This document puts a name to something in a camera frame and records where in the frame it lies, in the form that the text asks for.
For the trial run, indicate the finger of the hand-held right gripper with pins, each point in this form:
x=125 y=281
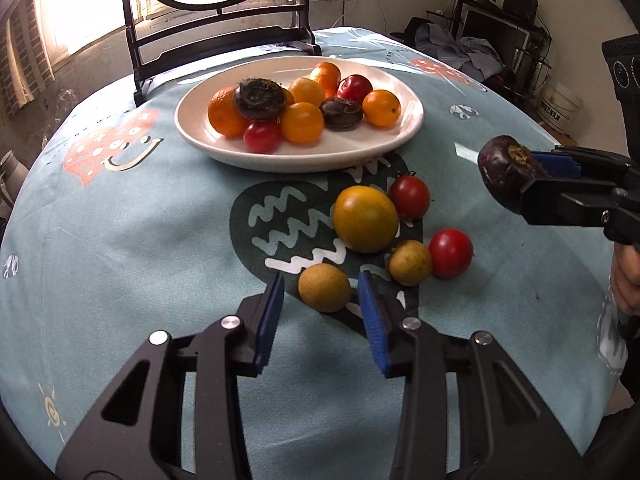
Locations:
x=560 y=205
x=562 y=164

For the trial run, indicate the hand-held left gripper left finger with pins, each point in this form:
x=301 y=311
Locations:
x=267 y=320

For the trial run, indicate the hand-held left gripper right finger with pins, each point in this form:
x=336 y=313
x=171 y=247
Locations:
x=372 y=325

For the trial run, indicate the tan longan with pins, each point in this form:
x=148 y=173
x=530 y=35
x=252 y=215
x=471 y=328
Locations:
x=324 y=287
x=410 y=262

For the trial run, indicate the dark brown water chestnut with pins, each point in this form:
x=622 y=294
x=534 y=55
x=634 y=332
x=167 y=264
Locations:
x=341 y=114
x=500 y=170
x=260 y=97

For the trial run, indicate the large yellow citrus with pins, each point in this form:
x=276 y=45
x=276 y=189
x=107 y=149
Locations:
x=365 y=217

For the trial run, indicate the white round plate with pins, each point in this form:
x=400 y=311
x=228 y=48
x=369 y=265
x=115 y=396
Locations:
x=300 y=157

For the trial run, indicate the small orange tangerine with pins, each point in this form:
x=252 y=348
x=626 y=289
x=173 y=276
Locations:
x=301 y=122
x=306 y=91
x=381 y=107

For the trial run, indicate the large orange tangerine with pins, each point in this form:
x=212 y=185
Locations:
x=222 y=115

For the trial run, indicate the dark red plum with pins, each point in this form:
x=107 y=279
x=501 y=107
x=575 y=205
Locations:
x=355 y=88

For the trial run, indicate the deep orange tangerine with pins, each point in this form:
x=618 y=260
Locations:
x=326 y=76

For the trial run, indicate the person's right hand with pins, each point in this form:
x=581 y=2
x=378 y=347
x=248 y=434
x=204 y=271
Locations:
x=627 y=280

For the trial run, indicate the white plastic bucket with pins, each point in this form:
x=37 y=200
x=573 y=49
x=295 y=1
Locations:
x=560 y=102

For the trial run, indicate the black speaker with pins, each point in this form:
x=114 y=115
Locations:
x=520 y=0

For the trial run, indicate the black monitor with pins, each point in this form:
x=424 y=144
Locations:
x=495 y=30

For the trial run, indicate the light blue printed tablecloth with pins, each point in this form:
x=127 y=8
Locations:
x=150 y=235

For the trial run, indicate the grey blue clothes pile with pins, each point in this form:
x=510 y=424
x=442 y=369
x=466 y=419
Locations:
x=450 y=47

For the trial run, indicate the bright window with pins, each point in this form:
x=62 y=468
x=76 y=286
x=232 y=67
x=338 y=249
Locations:
x=75 y=10

